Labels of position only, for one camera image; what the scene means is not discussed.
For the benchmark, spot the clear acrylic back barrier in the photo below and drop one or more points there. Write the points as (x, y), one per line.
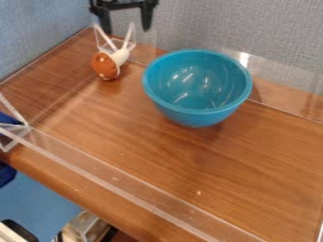
(284, 86)

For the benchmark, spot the clear acrylic barrier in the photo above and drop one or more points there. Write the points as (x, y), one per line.
(284, 86)
(160, 203)

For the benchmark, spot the blue plastic bowl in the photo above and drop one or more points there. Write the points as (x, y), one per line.
(196, 86)

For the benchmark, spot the black and white object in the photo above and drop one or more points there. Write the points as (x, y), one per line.
(14, 233)

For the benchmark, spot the brown spotted toy mushroom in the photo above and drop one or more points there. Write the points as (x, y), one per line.
(105, 64)

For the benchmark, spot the clear acrylic front barrier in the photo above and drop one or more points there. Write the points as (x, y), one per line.
(160, 203)

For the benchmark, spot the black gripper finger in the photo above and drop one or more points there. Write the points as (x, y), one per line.
(146, 11)
(102, 15)

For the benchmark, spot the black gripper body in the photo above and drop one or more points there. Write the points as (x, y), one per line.
(121, 4)

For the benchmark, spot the clear acrylic corner bracket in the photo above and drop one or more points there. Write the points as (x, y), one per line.
(112, 44)

